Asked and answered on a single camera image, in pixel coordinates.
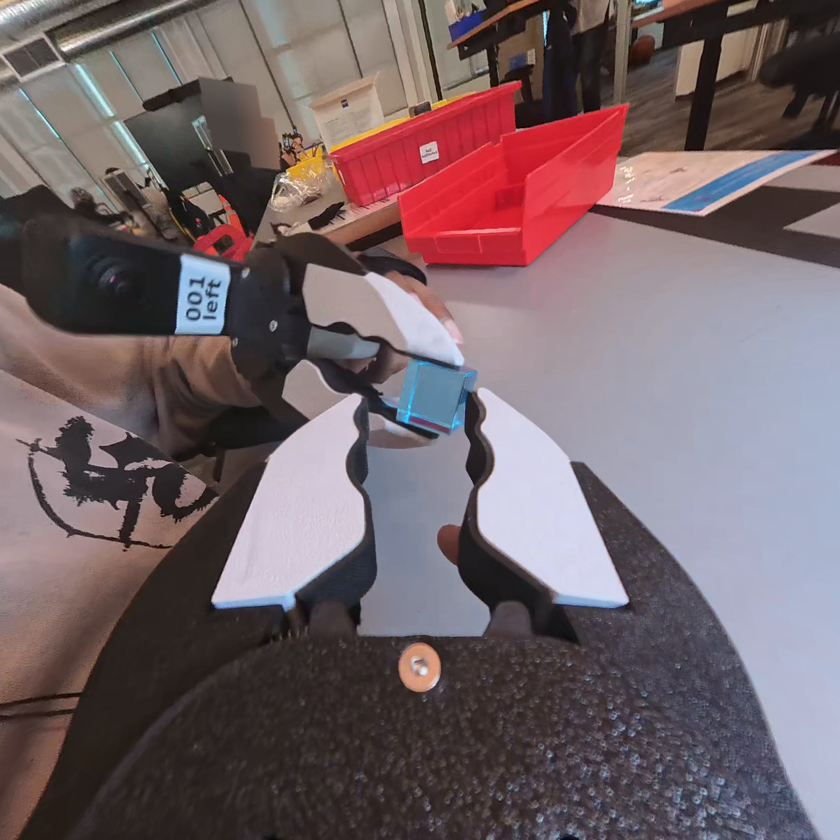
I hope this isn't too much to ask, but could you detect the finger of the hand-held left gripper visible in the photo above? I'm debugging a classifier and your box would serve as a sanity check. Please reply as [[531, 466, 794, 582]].
[[302, 262, 468, 370], [287, 327, 403, 425]]

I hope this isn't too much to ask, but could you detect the person's beige sweatshirt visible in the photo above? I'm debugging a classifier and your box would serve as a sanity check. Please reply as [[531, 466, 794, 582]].
[[0, 371, 221, 840]]

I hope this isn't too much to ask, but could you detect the silver air duct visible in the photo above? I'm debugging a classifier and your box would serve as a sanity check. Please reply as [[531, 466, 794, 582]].
[[0, 0, 217, 61]]

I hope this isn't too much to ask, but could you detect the red plastic handle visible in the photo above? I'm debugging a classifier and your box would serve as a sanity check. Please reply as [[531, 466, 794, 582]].
[[192, 223, 255, 261]]

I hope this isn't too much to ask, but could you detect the red plastic bin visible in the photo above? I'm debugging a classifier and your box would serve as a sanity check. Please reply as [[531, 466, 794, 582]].
[[398, 103, 630, 266], [328, 82, 522, 207]]

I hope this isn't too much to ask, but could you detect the white cardboard box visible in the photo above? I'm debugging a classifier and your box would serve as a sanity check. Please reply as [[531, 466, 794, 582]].
[[310, 73, 386, 148]]

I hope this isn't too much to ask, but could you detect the dark monitor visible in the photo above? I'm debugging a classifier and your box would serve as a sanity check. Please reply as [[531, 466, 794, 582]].
[[123, 77, 219, 193]]

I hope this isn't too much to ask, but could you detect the person's left hand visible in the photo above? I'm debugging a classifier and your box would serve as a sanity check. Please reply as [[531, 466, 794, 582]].
[[354, 262, 464, 389]]

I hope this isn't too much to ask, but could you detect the clear blue cube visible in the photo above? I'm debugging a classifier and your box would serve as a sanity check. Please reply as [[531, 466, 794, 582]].
[[395, 360, 479, 437]]

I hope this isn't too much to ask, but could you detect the wooden office desk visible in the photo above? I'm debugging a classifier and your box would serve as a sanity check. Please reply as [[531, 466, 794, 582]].
[[633, 0, 788, 152], [449, 0, 572, 86]]

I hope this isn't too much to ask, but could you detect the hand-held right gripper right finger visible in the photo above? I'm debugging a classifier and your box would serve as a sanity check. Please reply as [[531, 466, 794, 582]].
[[458, 387, 630, 611]]

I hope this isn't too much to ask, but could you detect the person's left forearm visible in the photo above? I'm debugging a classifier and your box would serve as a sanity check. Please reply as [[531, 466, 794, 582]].
[[0, 282, 309, 462]]

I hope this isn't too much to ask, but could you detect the clear plastic bag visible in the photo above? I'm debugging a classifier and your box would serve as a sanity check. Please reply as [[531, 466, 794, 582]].
[[269, 167, 330, 212]]

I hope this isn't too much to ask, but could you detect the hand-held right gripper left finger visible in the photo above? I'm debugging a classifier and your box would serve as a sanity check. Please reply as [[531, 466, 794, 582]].
[[211, 392, 379, 613]]

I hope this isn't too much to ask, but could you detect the white blue paper box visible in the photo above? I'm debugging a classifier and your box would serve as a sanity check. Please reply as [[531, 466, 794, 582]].
[[594, 150, 837, 217]]

